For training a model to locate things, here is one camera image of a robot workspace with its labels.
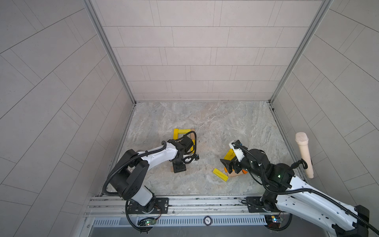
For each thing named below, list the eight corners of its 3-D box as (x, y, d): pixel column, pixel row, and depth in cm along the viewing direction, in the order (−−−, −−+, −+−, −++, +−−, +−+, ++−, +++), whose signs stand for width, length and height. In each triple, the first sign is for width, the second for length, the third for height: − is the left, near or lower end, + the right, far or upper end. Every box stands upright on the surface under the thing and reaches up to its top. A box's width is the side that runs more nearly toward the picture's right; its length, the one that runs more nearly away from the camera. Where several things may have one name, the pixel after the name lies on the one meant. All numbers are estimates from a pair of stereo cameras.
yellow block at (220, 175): (212, 172, 84) (212, 170, 82) (214, 168, 85) (215, 167, 83) (226, 182, 81) (227, 180, 79) (228, 178, 82) (229, 176, 80)
